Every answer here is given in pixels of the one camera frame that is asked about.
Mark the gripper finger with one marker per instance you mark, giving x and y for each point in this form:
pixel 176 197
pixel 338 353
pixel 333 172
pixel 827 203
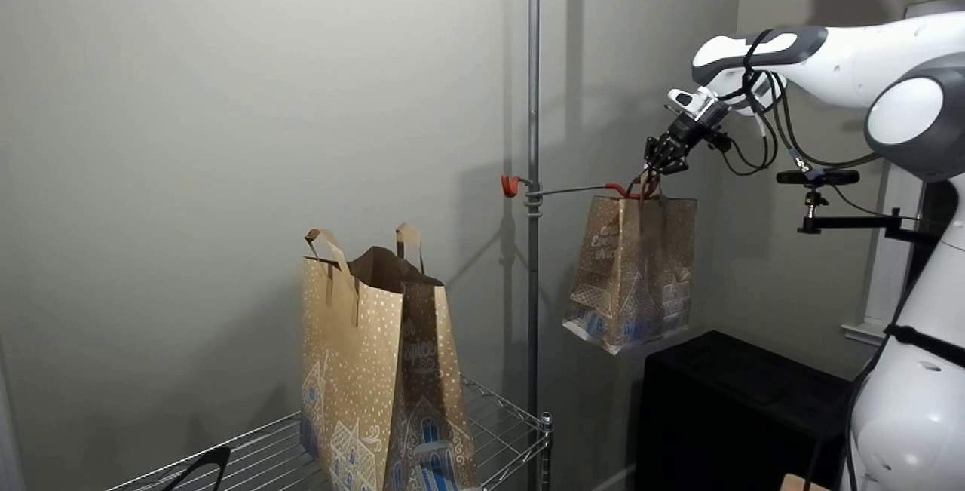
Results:
pixel 654 153
pixel 675 166

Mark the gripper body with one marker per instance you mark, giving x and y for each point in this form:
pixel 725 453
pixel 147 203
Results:
pixel 687 135

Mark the small brown paper gift bag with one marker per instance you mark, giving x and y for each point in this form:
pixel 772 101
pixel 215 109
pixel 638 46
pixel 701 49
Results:
pixel 633 272

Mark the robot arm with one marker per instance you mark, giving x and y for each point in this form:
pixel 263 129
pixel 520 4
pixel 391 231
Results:
pixel 867 69

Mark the metal hook with red tip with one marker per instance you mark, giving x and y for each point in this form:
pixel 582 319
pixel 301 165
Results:
pixel 558 191

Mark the tall metal pole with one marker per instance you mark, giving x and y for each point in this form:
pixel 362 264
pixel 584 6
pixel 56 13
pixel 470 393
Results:
pixel 534 99

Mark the black cabinet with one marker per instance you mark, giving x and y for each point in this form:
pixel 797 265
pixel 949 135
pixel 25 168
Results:
pixel 739 415

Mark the cardboard box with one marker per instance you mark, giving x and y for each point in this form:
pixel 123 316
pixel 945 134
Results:
pixel 801 483

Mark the large brown paper gift bag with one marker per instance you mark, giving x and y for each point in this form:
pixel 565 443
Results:
pixel 377 370

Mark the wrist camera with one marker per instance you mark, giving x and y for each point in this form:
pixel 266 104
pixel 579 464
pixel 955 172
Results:
pixel 687 101

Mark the camera on mount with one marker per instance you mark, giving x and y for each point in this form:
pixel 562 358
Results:
pixel 818 177

